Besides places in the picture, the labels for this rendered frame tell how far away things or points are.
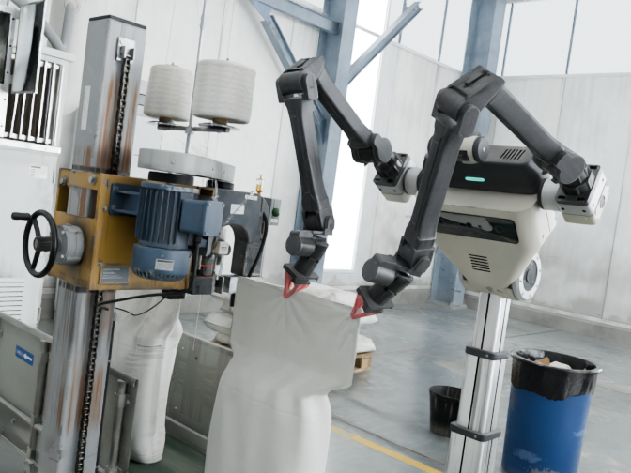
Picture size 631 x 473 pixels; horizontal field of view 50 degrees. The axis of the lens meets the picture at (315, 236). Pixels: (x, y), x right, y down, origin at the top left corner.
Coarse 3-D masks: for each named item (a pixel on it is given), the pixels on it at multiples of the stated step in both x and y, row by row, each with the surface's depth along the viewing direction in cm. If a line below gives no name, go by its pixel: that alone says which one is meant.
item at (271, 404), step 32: (256, 288) 201; (256, 320) 200; (288, 320) 192; (320, 320) 183; (352, 320) 175; (256, 352) 199; (288, 352) 192; (320, 352) 183; (352, 352) 174; (224, 384) 199; (256, 384) 189; (288, 384) 184; (320, 384) 180; (224, 416) 197; (256, 416) 187; (288, 416) 181; (320, 416) 183; (224, 448) 195; (256, 448) 186; (288, 448) 180; (320, 448) 183
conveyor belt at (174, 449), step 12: (168, 444) 248; (180, 444) 250; (168, 456) 237; (180, 456) 239; (192, 456) 240; (204, 456) 241; (132, 468) 223; (144, 468) 225; (156, 468) 226; (168, 468) 227; (180, 468) 228; (192, 468) 230; (204, 468) 231
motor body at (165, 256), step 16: (144, 192) 173; (160, 192) 172; (176, 192) 172; (192, 192) 175; (144, 208) 174; (160, 208) 172; (176, 208) 173; (144, 224) 173; (160, 224) 172; (176, 224) 173; (144, 240) 173; (160, 240) 172; (176, 240) 174; (144, 256) 172; (160, 256) 171; (176, 256) 173; (144, 272) 172; (160, 272) 172; (176, 272) 174
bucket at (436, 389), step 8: (432, 392) 419; (440, 392) 438; (448, 392) 438; (456, 392) 437; (432, 400) 420; (440, 400) 414; (448, 400) 411; (456, 400) 410; (432, 408) 421; (440, 408) 415; (448, 408) 412; (456, 408) 412; (432, 416) 421; (440, 416) 415; (448, 416) 413; (456, 416) 413; (432, 424) 422; (440, 424) 416; (448, 424) 414; (440, 432) 417; (448, 432) 415
